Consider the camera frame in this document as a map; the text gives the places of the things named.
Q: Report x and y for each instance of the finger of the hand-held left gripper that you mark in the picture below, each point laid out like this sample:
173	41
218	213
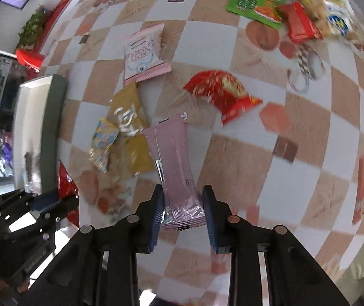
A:
41	203
57	216

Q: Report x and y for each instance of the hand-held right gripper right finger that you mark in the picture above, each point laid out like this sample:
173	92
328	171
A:
210	223

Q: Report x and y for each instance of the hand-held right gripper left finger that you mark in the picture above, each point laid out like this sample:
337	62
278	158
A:
156	223

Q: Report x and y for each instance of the shiny red snack packet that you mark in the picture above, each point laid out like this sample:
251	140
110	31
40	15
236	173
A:
67	185

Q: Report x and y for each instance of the pink snack bar packet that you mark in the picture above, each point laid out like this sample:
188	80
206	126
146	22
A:
172	159

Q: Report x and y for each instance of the white grey box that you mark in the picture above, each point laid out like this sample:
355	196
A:
28	127

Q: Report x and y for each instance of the gold snack packet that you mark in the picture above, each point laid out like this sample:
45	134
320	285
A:
131	146

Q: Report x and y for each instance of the small colourful snack packet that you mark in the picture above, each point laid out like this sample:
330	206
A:
103	143

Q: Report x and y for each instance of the red snack packet with picture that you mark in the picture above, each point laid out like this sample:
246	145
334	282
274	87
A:
223	92

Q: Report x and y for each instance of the pink white snack packet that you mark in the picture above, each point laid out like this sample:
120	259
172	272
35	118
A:
142	57

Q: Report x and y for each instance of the green potted plant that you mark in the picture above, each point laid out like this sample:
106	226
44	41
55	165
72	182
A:
33	27

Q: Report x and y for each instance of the red television cabinet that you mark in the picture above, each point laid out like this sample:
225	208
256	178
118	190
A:
64	9

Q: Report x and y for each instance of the small red snack packet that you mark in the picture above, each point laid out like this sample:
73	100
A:
300	22

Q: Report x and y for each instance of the green snack packet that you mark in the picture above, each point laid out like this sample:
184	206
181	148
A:
252	3

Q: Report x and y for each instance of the large potato chips bag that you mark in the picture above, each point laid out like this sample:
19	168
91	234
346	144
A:
328	9

